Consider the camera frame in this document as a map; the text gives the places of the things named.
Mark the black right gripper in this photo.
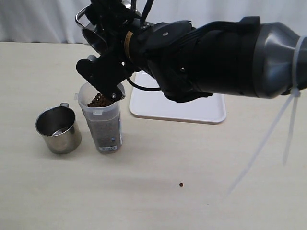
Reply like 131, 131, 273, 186
76, 0, 142, 100

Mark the steel cup with kibble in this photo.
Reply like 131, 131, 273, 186
75, 0, 142, 62

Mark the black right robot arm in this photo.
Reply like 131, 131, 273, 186
75, 0, 307, 103

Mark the clear plastic tall container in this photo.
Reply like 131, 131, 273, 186
77, 83, 123, 153

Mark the white curtain backdrop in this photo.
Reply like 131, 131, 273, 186
0, 0, 307, 43

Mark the white plastic tray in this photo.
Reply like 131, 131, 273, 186
129, 71, 227, 125

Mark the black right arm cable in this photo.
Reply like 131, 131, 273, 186
126, 0, 161, 92

